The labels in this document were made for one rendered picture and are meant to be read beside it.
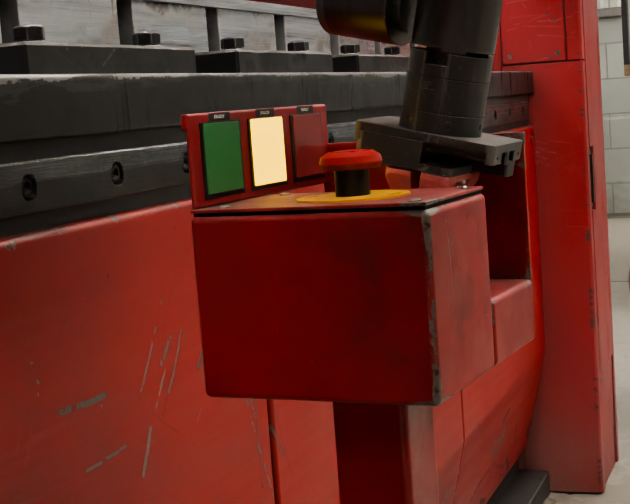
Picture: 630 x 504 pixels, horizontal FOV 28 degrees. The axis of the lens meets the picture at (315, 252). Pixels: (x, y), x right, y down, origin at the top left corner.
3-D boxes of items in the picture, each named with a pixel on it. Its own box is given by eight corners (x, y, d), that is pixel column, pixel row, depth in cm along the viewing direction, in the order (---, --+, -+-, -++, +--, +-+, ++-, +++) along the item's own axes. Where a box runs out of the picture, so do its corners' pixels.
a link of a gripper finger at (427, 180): (376, 248, 94) (394, 124, 92) (466, 269, 91) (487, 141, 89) (337, 261, 88) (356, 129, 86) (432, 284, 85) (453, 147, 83)
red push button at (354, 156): (370, 209, 76) (366, 149, 76) (311, 211, 78) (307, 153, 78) (395, 202, 80) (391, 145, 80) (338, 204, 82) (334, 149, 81)
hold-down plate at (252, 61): (239, 77, 134) (237, 48, 134) (194, 80, 136) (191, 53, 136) (334, 75, 162) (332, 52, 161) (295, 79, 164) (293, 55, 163)
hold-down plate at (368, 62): (359, 75, 171) (357, 53, 171) (322, 78, 173) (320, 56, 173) (419, 74, 199) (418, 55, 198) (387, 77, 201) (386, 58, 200)
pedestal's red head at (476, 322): (440, 408, 73) (420, 96, 70) (203, 398, 80) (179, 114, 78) (536, 339, 90) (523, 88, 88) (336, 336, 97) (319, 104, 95)
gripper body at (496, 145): (387, 140, 92) (402, 39, 90) (520, 166, 88) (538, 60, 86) (350, 146, 86) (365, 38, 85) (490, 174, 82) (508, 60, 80)
